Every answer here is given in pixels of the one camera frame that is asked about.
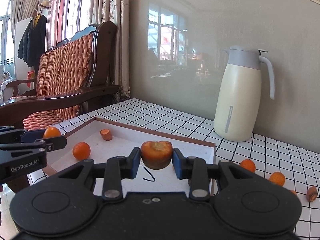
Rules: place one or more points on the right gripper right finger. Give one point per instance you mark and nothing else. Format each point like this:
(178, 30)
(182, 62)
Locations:
(195, 169)

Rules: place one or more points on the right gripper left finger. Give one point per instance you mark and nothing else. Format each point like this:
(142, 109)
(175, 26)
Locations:
(112, 172)

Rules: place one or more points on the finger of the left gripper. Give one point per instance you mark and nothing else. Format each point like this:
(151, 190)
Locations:
(49, 144)
(11, 135)

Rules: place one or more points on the small orange tangerine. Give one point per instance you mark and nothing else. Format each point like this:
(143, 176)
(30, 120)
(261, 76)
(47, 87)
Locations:
(51, 132)

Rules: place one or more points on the large orange fruit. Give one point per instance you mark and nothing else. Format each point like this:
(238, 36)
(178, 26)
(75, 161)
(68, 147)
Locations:
(81, 151)

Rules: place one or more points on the carrot piece large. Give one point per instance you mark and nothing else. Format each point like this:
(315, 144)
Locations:
(156, 155)

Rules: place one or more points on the brown-rimmed white cardboard tray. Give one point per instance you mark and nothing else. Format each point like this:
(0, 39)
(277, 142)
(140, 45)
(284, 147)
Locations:
(125, 138)

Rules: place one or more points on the carrot chunk in tray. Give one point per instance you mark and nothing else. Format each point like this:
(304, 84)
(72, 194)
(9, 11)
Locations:
(106, 134)

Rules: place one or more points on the tangerine on table left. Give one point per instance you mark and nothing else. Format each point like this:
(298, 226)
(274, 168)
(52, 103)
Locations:
(249, 165)

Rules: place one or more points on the tangerine on table middle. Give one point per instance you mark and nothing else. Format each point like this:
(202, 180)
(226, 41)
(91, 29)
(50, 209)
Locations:
(277, 178)

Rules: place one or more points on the orange quilted sofa cushion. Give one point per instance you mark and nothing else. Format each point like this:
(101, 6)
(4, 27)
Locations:
(62, 70)

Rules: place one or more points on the cream thermos jug grey lid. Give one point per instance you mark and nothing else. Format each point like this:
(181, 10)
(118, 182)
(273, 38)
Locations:
(240, 93)

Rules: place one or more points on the dark jacket hanging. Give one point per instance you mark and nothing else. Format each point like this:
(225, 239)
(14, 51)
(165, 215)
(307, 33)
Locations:
(32, 43)

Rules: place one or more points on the white checkered tablecloth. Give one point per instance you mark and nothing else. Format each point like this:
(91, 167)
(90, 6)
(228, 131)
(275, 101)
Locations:
(299, 166)

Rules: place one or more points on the carrot chunk on table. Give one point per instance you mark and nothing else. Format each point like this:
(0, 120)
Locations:
(312, 194)

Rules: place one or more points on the dark wooden sofa chair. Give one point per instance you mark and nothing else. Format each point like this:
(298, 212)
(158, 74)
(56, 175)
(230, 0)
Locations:
(15, 110)

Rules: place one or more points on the straw hat on rack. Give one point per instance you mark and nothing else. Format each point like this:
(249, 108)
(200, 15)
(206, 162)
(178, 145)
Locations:
(45, 4)

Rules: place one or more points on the beige patterned curtain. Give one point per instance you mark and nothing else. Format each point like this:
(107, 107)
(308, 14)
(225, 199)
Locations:
(98, 81)

